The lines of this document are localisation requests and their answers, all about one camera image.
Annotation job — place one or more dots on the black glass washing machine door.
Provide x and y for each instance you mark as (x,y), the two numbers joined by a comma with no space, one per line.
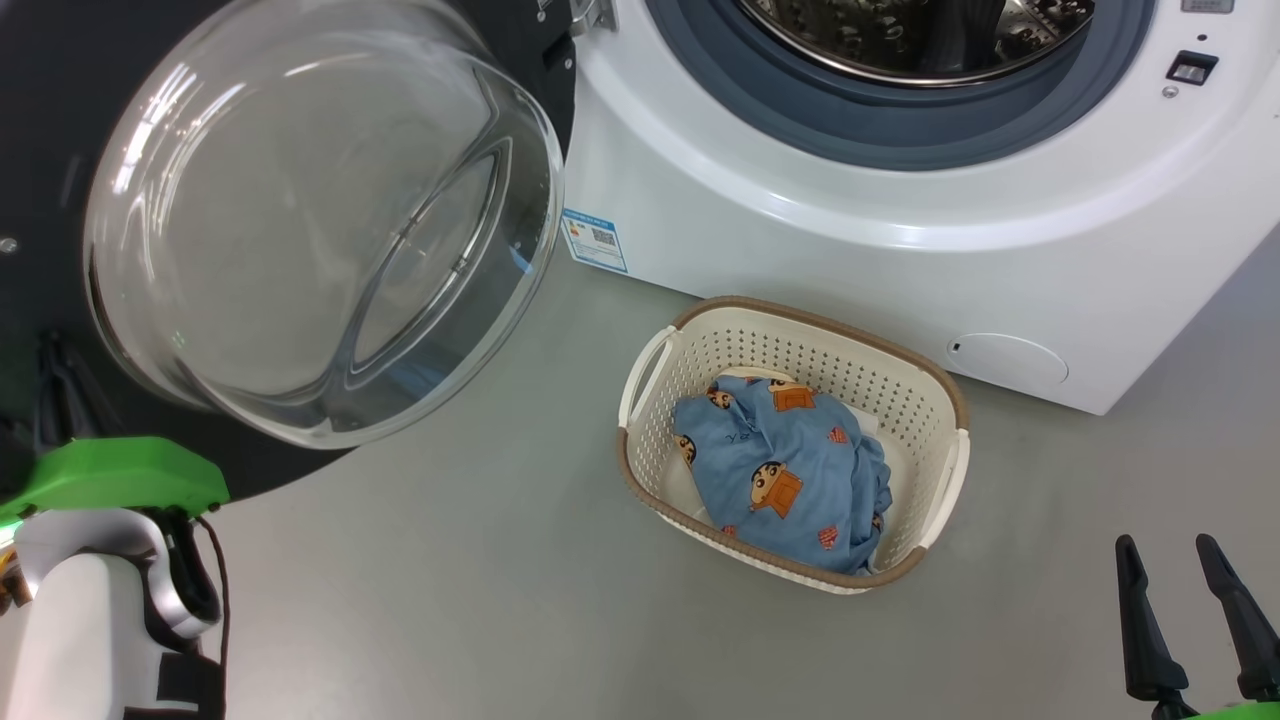
(30,150)

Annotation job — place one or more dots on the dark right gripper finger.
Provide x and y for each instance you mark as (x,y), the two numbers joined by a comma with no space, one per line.
(1148,640)
(1250,640)

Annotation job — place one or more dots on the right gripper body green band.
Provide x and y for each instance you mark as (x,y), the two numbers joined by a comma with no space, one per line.
(1240,714)

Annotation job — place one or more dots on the oval white filter cover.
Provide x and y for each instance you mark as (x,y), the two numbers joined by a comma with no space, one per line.
(1008,360)

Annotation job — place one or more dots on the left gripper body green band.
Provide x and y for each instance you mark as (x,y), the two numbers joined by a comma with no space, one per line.
(110,475)

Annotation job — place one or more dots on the grey warning sticker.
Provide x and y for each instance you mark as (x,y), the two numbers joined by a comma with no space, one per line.
(1207,5)

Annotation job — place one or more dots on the blue cartoon print garment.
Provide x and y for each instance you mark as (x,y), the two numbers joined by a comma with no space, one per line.
(790,450)

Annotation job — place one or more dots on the cream laundry basket brown rim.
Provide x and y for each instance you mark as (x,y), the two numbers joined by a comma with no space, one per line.
(650,440)

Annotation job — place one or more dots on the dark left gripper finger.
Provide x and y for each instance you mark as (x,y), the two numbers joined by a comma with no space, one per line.
(84,410)
(50,395)

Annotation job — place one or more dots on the steel washing machine drum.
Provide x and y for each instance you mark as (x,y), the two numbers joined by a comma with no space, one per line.
(850,30)

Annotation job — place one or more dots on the grey rubber door gasket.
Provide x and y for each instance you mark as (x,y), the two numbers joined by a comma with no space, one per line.
(900,120)

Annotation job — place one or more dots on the white front-load washing machine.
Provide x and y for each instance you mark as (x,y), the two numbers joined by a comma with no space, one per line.
(900,250)

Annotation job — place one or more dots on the blue energy label sticker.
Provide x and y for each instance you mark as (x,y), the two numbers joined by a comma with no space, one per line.
(595,240)

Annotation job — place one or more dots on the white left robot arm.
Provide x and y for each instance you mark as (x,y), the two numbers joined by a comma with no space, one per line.
(70,630)

